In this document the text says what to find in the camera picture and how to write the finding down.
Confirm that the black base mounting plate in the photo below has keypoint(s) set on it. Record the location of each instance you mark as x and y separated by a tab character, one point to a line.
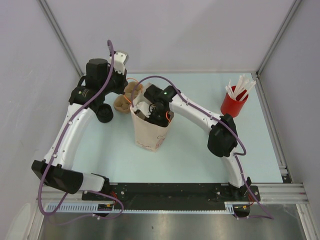
176	196

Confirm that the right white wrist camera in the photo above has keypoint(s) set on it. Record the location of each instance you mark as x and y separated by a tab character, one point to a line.
142	109

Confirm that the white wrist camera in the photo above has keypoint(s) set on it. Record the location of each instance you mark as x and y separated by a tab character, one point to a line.
142	109
120	59

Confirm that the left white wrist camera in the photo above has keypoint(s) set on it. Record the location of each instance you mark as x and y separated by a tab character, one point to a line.
120	59

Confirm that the stacked brown pulp carriers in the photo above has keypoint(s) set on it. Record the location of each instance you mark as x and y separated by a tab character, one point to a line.
123	102

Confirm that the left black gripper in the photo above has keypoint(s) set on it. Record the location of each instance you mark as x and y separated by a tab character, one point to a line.
123	82

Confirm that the white slotted cable duct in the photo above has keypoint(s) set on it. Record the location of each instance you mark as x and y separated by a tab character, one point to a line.
99	208

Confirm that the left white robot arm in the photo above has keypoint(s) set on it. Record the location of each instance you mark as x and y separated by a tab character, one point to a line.
86	101

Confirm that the white wrapped straws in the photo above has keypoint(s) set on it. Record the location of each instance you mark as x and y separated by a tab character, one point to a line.
241	89

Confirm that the beige paper takeout bag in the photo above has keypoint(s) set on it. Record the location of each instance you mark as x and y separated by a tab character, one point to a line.
147	135

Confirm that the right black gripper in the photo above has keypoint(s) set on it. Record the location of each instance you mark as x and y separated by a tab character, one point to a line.
150	119

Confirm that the red straw holder cup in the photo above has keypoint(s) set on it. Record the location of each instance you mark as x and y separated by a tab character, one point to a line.
231	104

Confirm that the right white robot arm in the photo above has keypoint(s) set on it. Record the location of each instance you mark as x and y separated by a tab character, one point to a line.
221	129

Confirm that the black lid stack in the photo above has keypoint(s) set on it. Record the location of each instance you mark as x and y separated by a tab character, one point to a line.
104	113

